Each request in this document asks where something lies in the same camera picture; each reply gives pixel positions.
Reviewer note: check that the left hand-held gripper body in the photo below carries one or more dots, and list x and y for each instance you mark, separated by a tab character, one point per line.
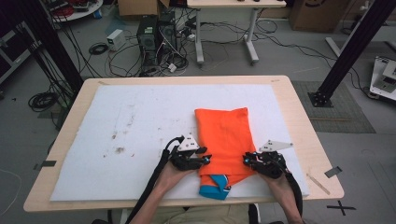
185	155

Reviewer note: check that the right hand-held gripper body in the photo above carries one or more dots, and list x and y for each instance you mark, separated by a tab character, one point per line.
272	165

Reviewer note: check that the orange polo shirt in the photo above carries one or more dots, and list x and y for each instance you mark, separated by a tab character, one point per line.
224	137

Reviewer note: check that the person's right hand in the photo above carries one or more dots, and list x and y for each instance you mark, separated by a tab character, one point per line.
281	189

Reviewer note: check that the person's left hand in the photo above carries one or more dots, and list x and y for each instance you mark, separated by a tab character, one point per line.
171	180

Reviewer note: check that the thin wooden stick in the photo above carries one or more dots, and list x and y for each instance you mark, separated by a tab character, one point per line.
318	184

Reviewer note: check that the person's beige pants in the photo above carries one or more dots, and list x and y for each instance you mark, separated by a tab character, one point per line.
202	216

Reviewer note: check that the grey tape piece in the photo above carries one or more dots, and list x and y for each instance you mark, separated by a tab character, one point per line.
333	172
46	164

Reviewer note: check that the white foam mat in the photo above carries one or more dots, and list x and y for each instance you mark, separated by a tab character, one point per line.
140	102

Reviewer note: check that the black tape cross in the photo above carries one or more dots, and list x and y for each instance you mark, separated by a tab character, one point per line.
341	207

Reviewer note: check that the white power adapter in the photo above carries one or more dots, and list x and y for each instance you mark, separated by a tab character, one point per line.
172	67

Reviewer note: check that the grey floor mat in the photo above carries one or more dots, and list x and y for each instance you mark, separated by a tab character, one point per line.
345	112

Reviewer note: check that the black computer tower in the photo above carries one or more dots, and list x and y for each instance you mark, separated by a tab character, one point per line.
147	40
168	37

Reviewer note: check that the small white box device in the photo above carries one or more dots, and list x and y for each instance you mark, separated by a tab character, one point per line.
115	39

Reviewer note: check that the white machine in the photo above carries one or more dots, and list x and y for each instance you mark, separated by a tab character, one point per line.
384	77

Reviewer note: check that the black metal stand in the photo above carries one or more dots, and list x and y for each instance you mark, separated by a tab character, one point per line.
351	46
59	46

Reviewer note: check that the white desk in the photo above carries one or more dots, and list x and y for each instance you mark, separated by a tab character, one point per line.
233	3

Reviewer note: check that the cardboard box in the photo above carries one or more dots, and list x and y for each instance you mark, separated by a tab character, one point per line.
317	15
137	6

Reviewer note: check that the round white table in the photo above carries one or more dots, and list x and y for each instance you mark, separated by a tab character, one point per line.
87	12

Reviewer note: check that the grey metal rack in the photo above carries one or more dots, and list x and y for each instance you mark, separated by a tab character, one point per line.
12	59

